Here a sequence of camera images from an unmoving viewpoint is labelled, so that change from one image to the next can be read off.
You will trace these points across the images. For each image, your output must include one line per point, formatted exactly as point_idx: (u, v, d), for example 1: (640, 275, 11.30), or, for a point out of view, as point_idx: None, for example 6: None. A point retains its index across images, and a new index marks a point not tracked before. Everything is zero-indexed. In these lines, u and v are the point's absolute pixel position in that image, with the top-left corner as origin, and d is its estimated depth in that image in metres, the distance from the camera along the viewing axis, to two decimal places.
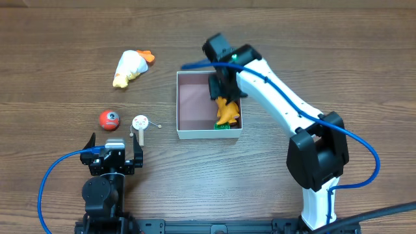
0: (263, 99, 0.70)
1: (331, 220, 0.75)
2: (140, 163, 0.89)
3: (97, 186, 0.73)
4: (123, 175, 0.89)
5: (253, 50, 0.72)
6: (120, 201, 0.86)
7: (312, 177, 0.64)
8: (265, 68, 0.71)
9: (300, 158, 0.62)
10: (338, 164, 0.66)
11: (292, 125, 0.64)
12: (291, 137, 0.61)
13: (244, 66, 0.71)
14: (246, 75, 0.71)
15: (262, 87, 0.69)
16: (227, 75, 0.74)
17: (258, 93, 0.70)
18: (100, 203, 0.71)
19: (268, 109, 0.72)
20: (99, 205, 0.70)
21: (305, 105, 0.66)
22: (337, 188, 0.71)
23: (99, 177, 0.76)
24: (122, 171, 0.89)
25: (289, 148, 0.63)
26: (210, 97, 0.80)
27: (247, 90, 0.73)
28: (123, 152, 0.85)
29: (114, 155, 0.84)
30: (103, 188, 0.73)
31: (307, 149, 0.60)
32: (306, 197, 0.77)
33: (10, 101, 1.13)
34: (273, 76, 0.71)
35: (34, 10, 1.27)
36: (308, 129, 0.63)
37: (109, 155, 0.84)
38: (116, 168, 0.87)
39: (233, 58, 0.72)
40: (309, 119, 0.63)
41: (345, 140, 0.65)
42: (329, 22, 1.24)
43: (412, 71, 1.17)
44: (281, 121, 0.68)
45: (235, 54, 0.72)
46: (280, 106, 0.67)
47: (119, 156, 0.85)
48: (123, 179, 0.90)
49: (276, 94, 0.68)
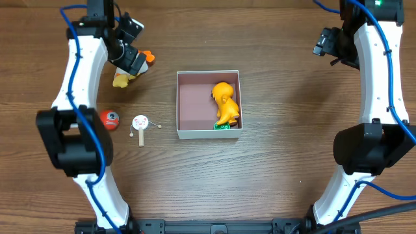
0: (367, 64, 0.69)
1: (340, 218, 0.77)
2: (129, 60, 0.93)
3: (132, 30, 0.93)
4: (121, 56, 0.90)
5: (400, 7, 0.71)
6: (114, 43, 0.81)
7: (353, 160, 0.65)
8: (394, 40, 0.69)
9: (357, 145, 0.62)
10: (381, 165, 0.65)
11: (374, 109, 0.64)
12: (364, 123, 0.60)
13: (377, 23, 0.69)
14: (373, 32, 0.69)
15: (379, 53, 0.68)
16: (357, 16, 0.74)
17: (366, 55, 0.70)
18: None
19: (362, 73, 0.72)
20: None
21: (399, 103, 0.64)
22: (366, 184, 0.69)
23: (128, 18, 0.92)
24: (127, 51, 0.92)
25: (354, 129, 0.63)
26: (314, 52, 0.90)
27: (361, 43, 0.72)
28: (139, 30, 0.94)
29: (132, 25, 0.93)
30: (133, 33, 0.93)
31: (368, 142, 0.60)
32: (332, 181, 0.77)
33: (10, 101, 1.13)
34: (396, 52, 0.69)
35: (34, 10, 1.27)
36: (385, 126, 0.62)
37: (130, 34, 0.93)
38: (125, 28, 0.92)
39: (376, 5, 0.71)
40: (396, 117, 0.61)
41: (405, 153, 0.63)
42: (329, 21, 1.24)
43: (412, 71, 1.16)
44: (366, 95, 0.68)
45: (379, 1, 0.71)
46: (376, 84, 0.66)
47: (136, 30, 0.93)
48: (119, 56, 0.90)
49: (383, 70, 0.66)
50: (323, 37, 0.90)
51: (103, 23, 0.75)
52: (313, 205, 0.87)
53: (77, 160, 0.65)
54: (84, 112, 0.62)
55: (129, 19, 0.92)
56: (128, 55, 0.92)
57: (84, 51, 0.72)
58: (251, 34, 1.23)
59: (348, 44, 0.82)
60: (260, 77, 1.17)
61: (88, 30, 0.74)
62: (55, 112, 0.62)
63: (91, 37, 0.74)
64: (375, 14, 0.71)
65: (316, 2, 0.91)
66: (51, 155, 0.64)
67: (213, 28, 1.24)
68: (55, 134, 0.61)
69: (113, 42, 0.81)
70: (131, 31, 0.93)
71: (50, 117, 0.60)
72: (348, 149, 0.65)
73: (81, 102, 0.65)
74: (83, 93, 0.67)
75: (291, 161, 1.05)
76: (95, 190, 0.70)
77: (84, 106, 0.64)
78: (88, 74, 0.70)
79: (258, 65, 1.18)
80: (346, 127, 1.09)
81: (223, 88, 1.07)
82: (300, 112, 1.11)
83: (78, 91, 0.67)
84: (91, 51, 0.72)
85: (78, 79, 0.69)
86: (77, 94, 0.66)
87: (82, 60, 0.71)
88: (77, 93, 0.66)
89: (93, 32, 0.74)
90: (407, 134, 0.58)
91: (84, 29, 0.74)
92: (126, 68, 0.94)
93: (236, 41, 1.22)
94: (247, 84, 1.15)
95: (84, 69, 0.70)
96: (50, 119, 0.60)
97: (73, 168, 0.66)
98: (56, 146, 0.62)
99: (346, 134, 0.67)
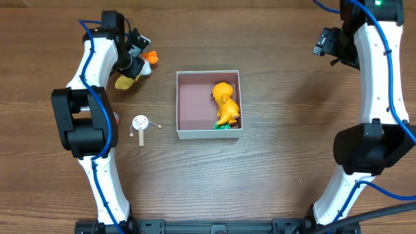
0: (367, 64, 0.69)
1: (340, 218, 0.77)
2: (136, 69, 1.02)
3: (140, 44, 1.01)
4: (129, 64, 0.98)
5: (401, 8, 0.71)
6: (124, 53, 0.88)
7: (353, 160, 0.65)
8: (394, 40, 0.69)
9: (357, 145, 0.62)
10: (381, 165, 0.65)
11: (374, 109, 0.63)
12: (364, 123, 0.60)
13: (377, 23, 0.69)
14: (373, 32, 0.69)
15: (379, 53, 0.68)
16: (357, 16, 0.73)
17: (366, 55, 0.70)
18: (113, 12, 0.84)
19: (362, 73, 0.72)
20: (112, 13, 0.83)
21: (399, 103, 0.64)
22: (366, 184, 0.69)
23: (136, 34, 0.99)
24: (134, 62, 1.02)
25: (355, 128, 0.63)
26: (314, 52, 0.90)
27: (361, 43, 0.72)
28: (146, 44, 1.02)
29: (142, 40, 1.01)
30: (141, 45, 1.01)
31: (368, 142, 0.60)
32: (332, 181, 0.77)
33: (10, 101, 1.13)
34: (396, 52, 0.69)
35: (35, 10, 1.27)
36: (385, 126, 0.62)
37: (138, 48, 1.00)
38: (133, 43, 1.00)
39: (376, 5, 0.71)
40: (396, 117, 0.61)
41: (405, 153, 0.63)
42: (328, 21, 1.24)
43: (412, 71, 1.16)
44: (366, 95, 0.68)
45: (379, 1, 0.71)
46: (376, 84, 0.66)
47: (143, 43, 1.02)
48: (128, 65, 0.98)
49: (384, 70, 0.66)
50: (323, 36, 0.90)
51: (114, 30, 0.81)
52: (313, 205, 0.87)
53: (84, 139, 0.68)
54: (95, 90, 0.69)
55: (137, 34, 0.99)
56: (136, 65, 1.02)
57: (98, 49, 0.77)
58: (251, 34, 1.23)
59: (348, 43, 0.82)
60: (260, 77, 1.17)
61: (101, 34, 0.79)
62: (69, 91, 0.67)
63: (104, 39, 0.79)
64: (375, 13, 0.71)
65: (316, 2, 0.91)
66: (61, 133, 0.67)
67: (213, 28, 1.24)
68: (67, 108, 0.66)
69: (123, 52, 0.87)
70: (140, 45, 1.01)
71: (64, 93, 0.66)
72: (348, 150, 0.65)
73: (93, 82, 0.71)
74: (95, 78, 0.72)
75: (290, 161, 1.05)
76: (99, 173, 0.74)
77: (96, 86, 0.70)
78: (100, 65, 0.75)
79: (258, 65, 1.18)
80: (346, 127, 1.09)
81: (223, 88, 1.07)
82: (300, 112, 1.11)
83: (91, 76, 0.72)
84: (103, 48, 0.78)
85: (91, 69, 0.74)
86: (89, 78, 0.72)
87: (96, 55, 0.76)
88: (90, 78, 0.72)
89: (106, 34, 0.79)
90: (407, 134, 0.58)
91: (98, 33, 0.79)
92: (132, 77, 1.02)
93: (236, 41, 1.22)
94: (247, 84, 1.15)
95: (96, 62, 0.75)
96: (64, 95, 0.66)
97: (79, 147, 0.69)
98: (67, 123, 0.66)
99: (345, 132, 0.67)
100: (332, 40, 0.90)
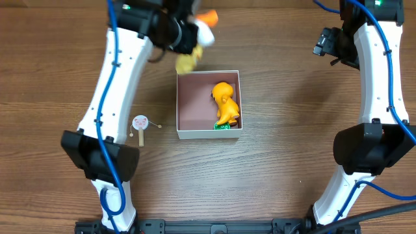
0: (367, 64, 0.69)
1: (340, 218, 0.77)
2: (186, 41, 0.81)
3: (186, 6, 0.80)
4: (179, 40, 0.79)
5: (401, 7, 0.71)
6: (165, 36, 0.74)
7: (353, 159, 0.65)
8: (394, 40, 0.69)
9: (356, 144, 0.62)
10: (380, 165, 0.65)
11: (373, 109, 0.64)
12: (364, 123, 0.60)
13: (377, 23, 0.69)
14: (372, 32, 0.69)
15: (379, 53, 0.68)
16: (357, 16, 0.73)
17: (366, 55, 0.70)
18: None
19: (362, 73, 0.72)
20: None
21: (399, 103, 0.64)
22: (366, 184, 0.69)
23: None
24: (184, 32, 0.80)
25: (354, 127, 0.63)
26: (314, 52, 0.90)
27: (361, 43, 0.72)
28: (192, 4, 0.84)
29: None
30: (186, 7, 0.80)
31: (367, 142, 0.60)
32: (332, 182, 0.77)
33: (10, 101, 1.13)
34: (396, 52, 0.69)
35: (35, 11, 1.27)
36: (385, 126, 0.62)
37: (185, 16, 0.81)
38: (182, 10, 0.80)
39: (376, 5, 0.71)
40: (395, 116, 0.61)
41: (405, 153, 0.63)
42: (329, 21, 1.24)
43: (412, 71, 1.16)
44: (366, 95, 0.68)
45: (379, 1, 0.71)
46: (376, 84, 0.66)
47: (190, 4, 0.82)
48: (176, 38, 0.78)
49: (383, 69, 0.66)
50: (323, 36, 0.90)
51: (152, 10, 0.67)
52: (313, 205, 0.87)
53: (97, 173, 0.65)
54: (109, 146, 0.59)
55: None
56: (186, 36, 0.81)
57: (124, 56, 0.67)
58: (251, 34, 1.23)
59: (348, 43, 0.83)
60: (260, 77, 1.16)
61: (133, 17, 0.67)
62: (80, 136, 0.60)
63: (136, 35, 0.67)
64: (375, 14, 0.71)
65: (316, 2, 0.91)
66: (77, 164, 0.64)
67: (213, 28, 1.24)
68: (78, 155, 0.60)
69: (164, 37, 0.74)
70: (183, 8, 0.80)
71: (75, 142, 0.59)
72: (348, 149, 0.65)
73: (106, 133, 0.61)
74: (113, 118, 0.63)
75: (291, 162, 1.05)
76: (107, 196, 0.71)
77: (110, 139, 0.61)
78: (121, 91, 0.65)
79: (258, 65, 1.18)
80: (346, 127, 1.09)
81: (223, 88, 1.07)
82: (300, 112, 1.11)
83: (108, 115, 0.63)
84: (130, 57, 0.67)
85: (110, 97, 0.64)
86: (105, 119, 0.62)
87: (119, 70, 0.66)
88: (106, 118, 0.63)
89: (141, 18, 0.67)
90: (407, 133, 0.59)
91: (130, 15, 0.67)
92: (188, 51, 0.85)
93: (236, 41, 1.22)
94: (247, 84, 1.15)
95: (116, 85, 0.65)
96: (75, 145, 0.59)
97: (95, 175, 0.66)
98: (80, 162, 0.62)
99: (346, 130, 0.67)
100: (332, 41, 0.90)
